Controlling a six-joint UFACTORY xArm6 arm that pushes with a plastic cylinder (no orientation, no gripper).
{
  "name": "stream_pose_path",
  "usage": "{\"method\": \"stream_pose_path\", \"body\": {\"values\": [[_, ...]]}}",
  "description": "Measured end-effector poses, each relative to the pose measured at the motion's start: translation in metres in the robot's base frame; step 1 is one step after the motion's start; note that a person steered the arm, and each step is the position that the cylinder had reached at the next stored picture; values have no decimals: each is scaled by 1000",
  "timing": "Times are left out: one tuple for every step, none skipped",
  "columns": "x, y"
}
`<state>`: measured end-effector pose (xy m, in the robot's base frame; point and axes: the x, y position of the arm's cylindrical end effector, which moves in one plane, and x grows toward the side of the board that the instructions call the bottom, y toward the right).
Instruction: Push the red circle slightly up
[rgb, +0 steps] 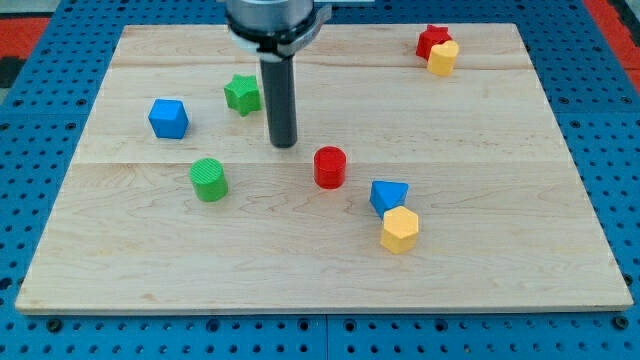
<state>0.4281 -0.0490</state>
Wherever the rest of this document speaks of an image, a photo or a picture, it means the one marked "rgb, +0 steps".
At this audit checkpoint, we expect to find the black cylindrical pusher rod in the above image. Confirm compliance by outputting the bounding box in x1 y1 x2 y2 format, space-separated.
260 57 297 148

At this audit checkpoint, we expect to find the red cylinder block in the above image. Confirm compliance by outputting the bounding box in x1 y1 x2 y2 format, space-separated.
313 146 347 189

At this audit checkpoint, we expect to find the green star block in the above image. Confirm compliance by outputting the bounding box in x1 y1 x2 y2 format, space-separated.
224 74 262 117

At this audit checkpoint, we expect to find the blue cube block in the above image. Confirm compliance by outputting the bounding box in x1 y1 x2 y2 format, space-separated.
148 99 189 139

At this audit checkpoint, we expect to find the green cylinder block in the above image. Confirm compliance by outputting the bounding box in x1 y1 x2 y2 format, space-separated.
189 158 228 202

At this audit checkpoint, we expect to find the red star block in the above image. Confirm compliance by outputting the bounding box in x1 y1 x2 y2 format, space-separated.
415 24 451 60

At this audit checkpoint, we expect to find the blue triangle block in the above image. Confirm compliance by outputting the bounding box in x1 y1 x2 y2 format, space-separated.
369 180 409 219

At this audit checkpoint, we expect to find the yellow heart block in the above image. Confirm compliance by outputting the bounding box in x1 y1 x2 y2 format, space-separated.
427 40 460 77

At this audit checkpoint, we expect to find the light wooden board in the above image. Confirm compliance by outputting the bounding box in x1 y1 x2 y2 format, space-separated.
15 23 633 315

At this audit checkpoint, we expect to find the yellow hexagon block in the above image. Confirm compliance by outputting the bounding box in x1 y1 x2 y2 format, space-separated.
380 206 419 254

